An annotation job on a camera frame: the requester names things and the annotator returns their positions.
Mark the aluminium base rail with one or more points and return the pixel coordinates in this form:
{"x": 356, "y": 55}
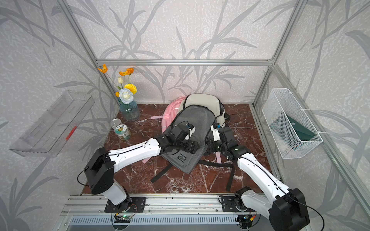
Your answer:
{"x": 155, "y": 204}

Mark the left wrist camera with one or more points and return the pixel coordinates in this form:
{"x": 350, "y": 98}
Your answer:
{"x": 190, "y": 129}

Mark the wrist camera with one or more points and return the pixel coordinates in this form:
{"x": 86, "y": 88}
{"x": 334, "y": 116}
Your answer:
{"x": 215, "y": 130}
{"x": 190, "y": 129}

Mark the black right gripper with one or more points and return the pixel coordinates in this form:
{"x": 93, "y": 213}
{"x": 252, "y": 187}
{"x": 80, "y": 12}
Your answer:
{"x": 210, "y": 143}

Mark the grey backpack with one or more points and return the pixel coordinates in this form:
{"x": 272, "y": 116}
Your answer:
{"x": 202, "y": 119}

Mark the beige backpack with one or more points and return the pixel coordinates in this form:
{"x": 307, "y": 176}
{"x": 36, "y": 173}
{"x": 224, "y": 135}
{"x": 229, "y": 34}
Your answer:
{"x": 209, "y": 101}

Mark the sunflower label plastic can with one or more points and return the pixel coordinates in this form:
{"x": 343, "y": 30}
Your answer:
{"x": 122, "y": 131}

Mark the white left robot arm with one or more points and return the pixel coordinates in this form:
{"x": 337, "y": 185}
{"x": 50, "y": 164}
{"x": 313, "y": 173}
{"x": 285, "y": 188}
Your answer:
{"x": 102, "y": 166}

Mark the pink backpack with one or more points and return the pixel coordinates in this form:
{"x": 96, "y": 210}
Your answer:
{"x": 170, "y": 113}

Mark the white wire mesh basket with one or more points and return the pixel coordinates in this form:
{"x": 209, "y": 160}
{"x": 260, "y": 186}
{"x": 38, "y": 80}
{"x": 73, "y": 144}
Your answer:
{"x": 283, "y": 101}

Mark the clear acrylic wall shelf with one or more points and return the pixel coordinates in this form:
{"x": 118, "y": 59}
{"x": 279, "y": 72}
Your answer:
{"x": 49, "y": 134}

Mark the artificial flower bouquet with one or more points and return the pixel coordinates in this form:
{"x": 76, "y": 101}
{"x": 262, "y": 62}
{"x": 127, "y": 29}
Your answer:
{"x": 126, "y": 90}

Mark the blue glass vase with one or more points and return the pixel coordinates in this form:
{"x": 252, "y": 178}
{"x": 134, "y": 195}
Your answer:
{"x": 130, "y": 111}

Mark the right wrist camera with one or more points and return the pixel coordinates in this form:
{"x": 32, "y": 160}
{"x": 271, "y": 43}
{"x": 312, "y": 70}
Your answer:
{"x": 215, "y": 130}

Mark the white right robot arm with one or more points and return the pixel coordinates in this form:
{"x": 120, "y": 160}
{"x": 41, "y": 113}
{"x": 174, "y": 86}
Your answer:
{"x": 284, "y": 207}

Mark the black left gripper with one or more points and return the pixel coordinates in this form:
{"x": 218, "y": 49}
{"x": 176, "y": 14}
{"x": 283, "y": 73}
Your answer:
{"x": 193, "y": 150}

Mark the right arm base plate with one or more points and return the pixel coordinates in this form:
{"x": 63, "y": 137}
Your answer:
{"x": 228, "y": 203}

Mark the green box in basket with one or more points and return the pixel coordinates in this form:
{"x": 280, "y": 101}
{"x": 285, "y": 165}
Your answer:
{"x": 291, "y": 132}

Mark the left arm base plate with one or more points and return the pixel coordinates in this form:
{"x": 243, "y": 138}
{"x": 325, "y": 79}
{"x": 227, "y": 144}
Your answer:
{"x": 131, "y": 205}

